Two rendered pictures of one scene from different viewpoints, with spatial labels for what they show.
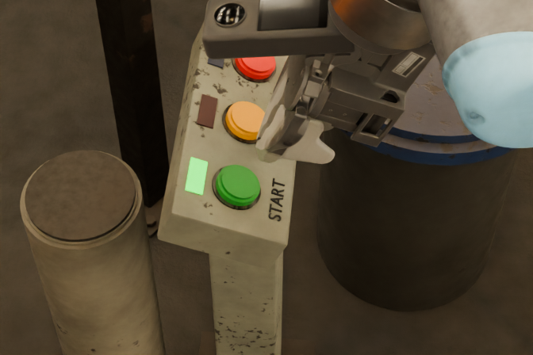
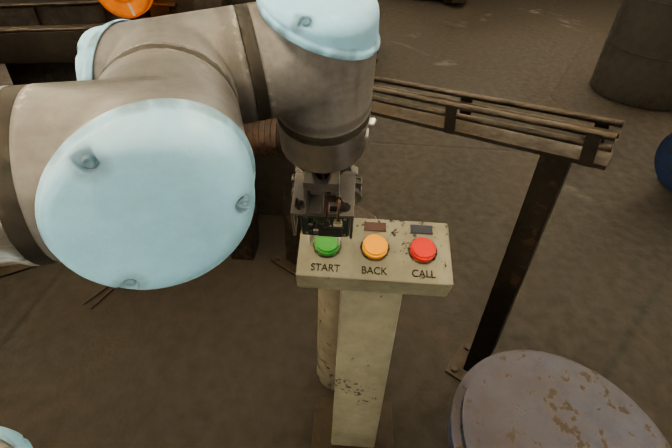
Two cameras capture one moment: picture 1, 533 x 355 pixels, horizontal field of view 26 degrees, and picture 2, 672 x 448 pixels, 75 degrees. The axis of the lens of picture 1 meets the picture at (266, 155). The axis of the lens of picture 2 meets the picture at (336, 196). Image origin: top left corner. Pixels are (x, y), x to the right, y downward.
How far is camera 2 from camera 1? 0.84 m
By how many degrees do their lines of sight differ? 60
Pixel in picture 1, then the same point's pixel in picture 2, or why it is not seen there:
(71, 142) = not seen: hidden behind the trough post
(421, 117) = (478, 424)
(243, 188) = (323, 243)
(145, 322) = (330, 307)
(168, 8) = (614, 369)
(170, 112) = not seen: hidden behind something
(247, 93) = (398, 247)
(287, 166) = (351, 273)
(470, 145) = not seen: outside the picture
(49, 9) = (577, 309)
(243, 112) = (377, 241)
